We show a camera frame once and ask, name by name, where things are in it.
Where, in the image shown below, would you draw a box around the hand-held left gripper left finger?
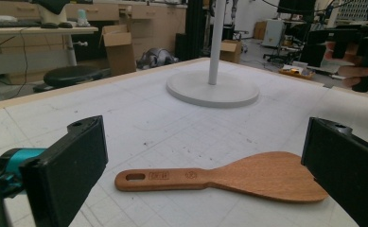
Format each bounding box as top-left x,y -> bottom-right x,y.
20,114 -> 109,227

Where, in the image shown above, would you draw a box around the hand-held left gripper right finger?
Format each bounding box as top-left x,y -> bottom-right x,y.
300,116 -> 368,227

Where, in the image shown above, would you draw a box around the wooden spatula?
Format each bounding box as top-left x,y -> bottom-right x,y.
114,150 -> 329,203

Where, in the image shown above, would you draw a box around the yellow tray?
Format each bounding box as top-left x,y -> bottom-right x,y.
278,63 -> 316,80

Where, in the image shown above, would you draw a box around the black monitor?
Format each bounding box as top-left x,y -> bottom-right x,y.
277,0 -> 317,15

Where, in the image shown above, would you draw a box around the black round stool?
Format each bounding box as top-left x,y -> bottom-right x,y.
32,65 -> 112,94

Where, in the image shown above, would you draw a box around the white appliance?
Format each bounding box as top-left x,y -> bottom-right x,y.
261,19 -> 287,48

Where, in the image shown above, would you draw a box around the tall open cardboard box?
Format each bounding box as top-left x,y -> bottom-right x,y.
100,24 -> 138,77

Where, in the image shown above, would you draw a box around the small cardboard box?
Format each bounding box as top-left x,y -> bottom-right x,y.
219,39 -> 243,64

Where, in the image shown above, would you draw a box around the light wooden desk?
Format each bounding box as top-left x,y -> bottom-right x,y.
0,26 -> 99,102

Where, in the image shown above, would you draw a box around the grey bag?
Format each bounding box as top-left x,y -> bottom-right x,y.
136,47 -> 180,71

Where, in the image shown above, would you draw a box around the white stand with round base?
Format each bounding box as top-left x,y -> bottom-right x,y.
166,0 -> 260,109

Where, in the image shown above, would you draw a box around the pale green bottle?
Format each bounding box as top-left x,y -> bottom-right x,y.
76,9 -> 92,27

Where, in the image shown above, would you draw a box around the black keyboard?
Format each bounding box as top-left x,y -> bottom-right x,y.
0,19 -> 43,29

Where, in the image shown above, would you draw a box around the light wooden cabinets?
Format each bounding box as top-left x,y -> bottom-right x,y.
0,0 -> 187,61

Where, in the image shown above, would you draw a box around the black metal column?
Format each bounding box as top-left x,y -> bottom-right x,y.
174,0 -> 210,61

